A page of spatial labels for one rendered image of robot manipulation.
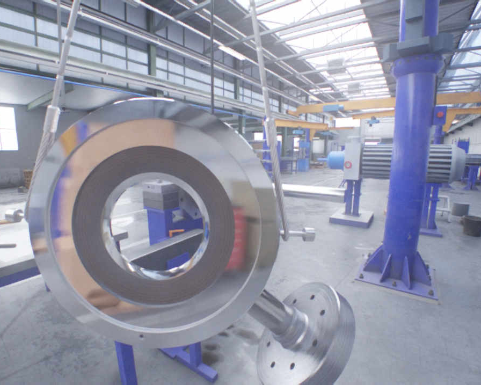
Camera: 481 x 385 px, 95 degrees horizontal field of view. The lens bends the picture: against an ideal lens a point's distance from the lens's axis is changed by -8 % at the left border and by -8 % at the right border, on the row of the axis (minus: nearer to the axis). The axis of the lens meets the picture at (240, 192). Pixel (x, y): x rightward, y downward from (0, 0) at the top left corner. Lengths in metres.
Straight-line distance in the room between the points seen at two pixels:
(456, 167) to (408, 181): 2.07
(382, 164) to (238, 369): 3.82
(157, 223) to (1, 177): 11.39
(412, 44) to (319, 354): 2.47
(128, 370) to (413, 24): 3.03
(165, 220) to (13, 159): 11.61
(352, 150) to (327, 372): 4.42
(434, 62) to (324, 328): 2.57
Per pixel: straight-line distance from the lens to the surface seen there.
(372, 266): 3.00
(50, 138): 0.46
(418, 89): 2.74
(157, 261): 1.16
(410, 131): 2.68
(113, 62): 9.09
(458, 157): 4.72
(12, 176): 12.76
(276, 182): 0.36
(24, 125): 13.01
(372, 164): 4.70
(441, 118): 2.82
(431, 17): 2.97
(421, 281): 3.01
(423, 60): 2.74
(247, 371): 1.76
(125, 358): 1.29
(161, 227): 1.53
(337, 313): 0.42
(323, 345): 0.41
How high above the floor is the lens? 1.30
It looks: 10 degrees down
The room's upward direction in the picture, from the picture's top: straight up
